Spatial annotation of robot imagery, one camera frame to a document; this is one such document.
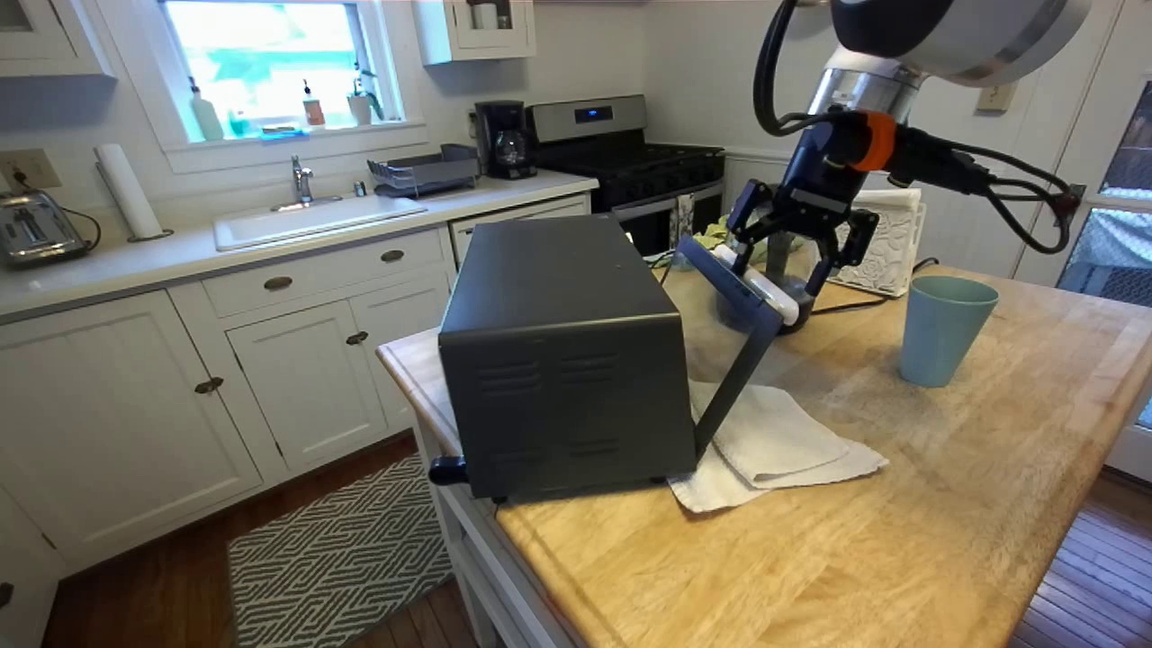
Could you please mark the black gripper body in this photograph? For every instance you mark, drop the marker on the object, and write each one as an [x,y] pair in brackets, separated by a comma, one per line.
[814,210]

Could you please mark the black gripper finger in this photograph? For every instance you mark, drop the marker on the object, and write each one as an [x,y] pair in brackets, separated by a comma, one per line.
[754,219]
[850,247]

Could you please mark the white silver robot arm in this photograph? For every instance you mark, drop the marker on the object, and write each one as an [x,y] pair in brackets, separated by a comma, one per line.
[960,38]

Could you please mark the dark grey toaster oven body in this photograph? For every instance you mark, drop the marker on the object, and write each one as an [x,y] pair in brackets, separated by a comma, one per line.
[562,361]

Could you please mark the white glass patio door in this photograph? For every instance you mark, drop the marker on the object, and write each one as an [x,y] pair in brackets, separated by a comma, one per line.
[1118,237]

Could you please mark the green cloth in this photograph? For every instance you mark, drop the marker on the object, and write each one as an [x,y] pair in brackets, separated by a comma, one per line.
[719,236]

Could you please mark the white embossed paper towel pack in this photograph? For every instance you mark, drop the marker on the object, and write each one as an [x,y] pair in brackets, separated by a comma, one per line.
[894,237]

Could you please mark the stainless black stove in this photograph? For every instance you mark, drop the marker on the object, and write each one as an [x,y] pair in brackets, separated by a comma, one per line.
[634,168]

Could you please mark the teal plastic cup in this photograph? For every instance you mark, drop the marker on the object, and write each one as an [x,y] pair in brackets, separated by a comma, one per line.
[944,336]

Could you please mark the white folded cloth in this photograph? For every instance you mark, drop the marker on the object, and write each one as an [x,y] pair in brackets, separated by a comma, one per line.
[795,451]

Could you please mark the black coffee maker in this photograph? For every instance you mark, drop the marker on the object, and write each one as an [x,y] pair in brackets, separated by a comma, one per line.
[506,140]

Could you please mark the grey dish rack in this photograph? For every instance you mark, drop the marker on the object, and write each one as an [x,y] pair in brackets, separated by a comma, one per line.
[418,170]

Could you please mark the white spray bottle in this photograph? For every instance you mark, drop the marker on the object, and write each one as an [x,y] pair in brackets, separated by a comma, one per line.
[365,98]

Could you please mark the white kitchen island base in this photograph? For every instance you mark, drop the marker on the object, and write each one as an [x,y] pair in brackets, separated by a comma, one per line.
[480,561]

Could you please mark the white kitchen sink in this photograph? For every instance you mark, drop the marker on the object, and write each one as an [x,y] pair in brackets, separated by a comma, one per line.
[310,219]

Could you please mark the chrome faucet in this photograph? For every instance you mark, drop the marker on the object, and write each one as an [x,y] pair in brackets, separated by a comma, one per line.
[300,180]

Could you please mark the orange soap bottle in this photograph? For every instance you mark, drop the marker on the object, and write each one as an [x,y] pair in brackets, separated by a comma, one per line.
[310,108]

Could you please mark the white framed window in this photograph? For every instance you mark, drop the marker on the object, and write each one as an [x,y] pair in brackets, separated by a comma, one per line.
[274,55]

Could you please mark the grey patterned rug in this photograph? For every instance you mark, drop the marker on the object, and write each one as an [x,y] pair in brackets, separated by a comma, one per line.
[336,561]

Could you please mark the white soap bottle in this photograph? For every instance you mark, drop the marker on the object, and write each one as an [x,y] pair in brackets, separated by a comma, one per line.
[206,115]

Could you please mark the white paper towel roll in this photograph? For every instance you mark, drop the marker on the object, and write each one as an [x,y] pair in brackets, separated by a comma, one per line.
[128,193]

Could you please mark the white kitchen base cabinets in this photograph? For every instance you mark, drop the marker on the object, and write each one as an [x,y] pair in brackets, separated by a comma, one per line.
[119,408]

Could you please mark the blue wrist mount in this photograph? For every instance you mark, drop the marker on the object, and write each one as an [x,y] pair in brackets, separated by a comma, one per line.
[821,148]

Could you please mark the wall light switch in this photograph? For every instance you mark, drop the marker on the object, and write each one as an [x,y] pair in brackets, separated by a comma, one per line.
[994,98]

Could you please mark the white glass wall cabinet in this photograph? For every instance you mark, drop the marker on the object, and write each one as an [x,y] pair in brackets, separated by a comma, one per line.
[474,30]

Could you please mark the wall outlet plate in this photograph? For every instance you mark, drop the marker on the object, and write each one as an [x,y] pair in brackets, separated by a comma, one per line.
[28,168]

